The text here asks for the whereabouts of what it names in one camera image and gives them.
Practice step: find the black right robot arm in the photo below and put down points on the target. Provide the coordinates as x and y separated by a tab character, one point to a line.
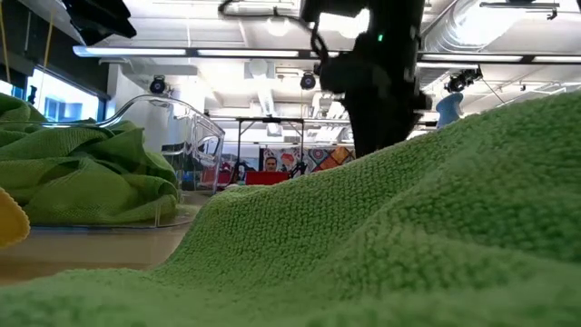
395	18

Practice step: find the green microfiber towel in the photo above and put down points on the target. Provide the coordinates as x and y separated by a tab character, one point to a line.
363	236
91	181
18	113

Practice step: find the silver ceiling duct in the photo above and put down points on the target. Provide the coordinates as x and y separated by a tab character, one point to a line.
476	27

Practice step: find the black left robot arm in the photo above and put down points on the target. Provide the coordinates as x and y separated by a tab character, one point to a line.
100	18

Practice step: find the black metal frame stand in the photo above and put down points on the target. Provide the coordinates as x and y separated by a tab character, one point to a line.
270	120

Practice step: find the person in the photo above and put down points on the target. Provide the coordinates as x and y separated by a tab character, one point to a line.
271	164

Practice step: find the colourful wall mural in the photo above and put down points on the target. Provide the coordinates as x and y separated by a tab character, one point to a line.
327	159

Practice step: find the black ceiling camera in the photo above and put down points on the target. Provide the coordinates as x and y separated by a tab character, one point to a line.
308	81
463	79
157	85

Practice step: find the ceiling light strip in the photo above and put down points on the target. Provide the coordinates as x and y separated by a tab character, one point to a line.
499	58
181	52

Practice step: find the clear plastic basket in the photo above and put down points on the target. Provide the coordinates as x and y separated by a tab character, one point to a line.
199	136

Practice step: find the yellow microfiber towel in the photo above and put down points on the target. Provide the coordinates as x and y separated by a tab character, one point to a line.
11	222

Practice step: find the red rectangular panel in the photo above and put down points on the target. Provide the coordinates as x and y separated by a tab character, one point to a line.
268	178

